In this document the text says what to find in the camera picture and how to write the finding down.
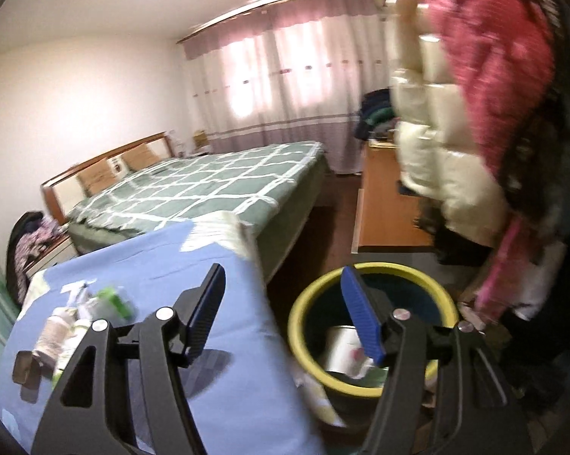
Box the white paper cup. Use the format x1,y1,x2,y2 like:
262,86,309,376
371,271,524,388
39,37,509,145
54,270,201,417
323,326,373,379

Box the green plastic wrapper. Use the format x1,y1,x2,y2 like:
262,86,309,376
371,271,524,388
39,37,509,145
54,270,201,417
96,286,136,323

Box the yellow rimmed trash bin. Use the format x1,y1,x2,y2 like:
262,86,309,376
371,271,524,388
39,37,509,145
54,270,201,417
287,262,458,432

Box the blue blanket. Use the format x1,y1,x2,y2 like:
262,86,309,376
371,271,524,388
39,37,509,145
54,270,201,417
0,210,323,454

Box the wooden desk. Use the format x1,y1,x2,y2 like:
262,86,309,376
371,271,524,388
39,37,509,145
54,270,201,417
351,145,432,254

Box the green checked duvet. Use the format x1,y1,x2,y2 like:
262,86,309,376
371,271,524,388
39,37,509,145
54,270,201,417
67,141,327,252

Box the printed paper packet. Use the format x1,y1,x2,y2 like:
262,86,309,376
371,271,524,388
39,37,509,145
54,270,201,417
32,306,77,369

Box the white bedside table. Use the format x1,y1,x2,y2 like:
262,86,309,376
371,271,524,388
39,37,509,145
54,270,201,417
25,234,78,279

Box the right brown pillow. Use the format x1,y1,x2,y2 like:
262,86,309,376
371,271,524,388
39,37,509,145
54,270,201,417
121,143,161,171

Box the brown pillow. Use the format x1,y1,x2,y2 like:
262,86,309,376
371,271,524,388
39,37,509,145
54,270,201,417
121,143,161,171
76,158,118,196

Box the left brown pillow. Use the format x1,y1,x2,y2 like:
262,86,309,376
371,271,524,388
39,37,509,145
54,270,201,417
76,158,118,196

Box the far bedside tissue box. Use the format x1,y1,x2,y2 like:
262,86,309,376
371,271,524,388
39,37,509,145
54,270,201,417
192,129,210,150

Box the brown phone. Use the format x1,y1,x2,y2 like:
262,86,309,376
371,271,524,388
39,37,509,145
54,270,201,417
11,350,41,388

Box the pile of clothes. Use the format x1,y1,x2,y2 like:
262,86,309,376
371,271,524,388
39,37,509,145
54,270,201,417
6,210,64,305

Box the dark clothes pile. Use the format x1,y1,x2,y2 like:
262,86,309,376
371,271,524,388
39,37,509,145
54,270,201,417
353,88,396,141

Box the pink curtain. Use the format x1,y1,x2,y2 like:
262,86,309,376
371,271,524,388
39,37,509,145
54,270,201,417
182,0,388,175

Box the hanging puffer jackets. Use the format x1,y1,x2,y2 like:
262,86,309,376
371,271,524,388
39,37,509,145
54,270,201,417
387,0,570,323

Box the wooden bed frame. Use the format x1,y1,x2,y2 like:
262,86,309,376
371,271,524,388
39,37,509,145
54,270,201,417
41,133,175,225

